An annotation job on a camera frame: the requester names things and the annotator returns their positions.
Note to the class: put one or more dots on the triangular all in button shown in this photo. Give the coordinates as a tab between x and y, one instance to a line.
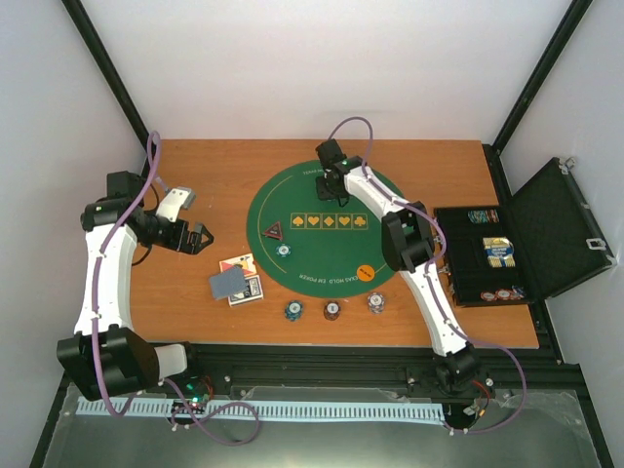
274	231

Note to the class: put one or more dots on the green blue chip stack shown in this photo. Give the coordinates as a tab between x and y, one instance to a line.
294	310

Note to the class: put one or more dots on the red chips in case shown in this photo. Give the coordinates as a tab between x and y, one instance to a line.
503	294

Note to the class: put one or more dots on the yellow ace card box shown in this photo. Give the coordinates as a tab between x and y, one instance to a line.
244	261

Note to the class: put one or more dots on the black frame post left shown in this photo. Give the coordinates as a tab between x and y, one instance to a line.
89	34

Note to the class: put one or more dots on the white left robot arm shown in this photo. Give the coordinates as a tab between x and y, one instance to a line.
105	357

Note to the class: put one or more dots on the black frame post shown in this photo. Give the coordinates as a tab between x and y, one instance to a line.
89	34
565	29

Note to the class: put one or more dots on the gold blue card pack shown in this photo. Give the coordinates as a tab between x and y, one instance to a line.
499	252

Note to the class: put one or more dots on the multicolour chips in case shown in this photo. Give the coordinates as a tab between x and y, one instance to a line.
483	216

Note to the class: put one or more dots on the blue backed card deck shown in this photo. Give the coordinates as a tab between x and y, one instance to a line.
228	283

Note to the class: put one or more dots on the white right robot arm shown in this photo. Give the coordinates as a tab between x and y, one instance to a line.
408	248

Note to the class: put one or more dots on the light blue cable duct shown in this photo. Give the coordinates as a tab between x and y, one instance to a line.
279	411

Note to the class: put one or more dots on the black frame post right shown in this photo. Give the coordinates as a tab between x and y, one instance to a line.
565	29

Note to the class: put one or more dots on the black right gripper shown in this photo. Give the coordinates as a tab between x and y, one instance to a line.
322	193

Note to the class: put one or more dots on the orange big blind button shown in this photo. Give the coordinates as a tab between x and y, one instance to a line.
365	273

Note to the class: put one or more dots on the black chip carrying case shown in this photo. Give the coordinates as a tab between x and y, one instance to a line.
557	241

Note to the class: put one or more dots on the blue club special card box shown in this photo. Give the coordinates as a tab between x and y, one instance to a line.
253	291

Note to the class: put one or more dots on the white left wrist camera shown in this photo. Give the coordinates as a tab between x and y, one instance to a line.
177	199

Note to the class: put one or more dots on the green round poker mat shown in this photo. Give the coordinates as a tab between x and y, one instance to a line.
328	242

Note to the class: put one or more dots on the orange black chip stack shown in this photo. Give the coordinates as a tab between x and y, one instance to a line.
332	310

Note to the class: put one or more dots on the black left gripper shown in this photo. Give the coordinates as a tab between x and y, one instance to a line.
177	243

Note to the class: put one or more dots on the purple white chip stack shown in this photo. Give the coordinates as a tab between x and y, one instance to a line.
376	302

